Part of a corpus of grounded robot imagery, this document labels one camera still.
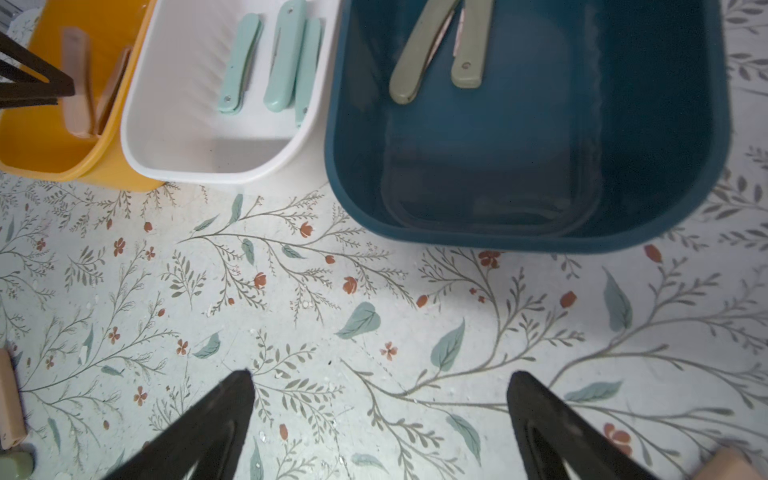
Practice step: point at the white plastic storage box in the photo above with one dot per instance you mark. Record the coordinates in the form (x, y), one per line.
(171, 129)

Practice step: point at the floral patterned table mat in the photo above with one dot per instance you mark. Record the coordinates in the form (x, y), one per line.
(374, 359)

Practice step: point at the dark teal storage box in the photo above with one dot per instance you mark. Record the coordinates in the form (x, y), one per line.
(598, 125)

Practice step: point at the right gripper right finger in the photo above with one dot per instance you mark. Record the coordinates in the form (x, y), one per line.
(554, 440)

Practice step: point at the mint fruit knife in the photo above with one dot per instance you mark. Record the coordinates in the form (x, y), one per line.
(289, 34)
(232, 89)
(307, 67)

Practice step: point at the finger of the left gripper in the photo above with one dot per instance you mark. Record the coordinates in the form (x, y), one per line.
(32, 81)

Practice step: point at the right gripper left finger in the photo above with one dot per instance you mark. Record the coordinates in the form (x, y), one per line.
(205, 442)

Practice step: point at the pink fruit knife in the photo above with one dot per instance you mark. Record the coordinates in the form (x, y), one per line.
(728, 464)
(109, 94)
(13, 428)
(77, 109)

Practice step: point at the olive fruit knife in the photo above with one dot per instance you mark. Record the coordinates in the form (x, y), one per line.
(472, 43)
(17, 465)
(407, 75)

